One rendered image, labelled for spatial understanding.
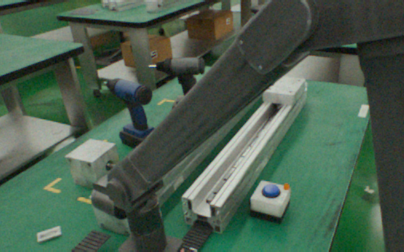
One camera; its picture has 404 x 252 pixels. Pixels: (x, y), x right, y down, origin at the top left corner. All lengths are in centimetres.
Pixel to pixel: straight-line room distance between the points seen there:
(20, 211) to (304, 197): 74
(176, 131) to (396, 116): 25
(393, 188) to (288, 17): 18
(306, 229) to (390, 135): 58
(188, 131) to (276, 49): 18
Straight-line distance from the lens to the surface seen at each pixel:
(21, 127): 298
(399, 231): 38
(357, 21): 29
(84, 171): 107
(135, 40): 321
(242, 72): 35
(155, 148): 49
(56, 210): 105
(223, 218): 84
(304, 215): 92
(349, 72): 242
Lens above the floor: 139
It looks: 34 degrees down
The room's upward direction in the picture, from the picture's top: 1 degrees counter-clockwise
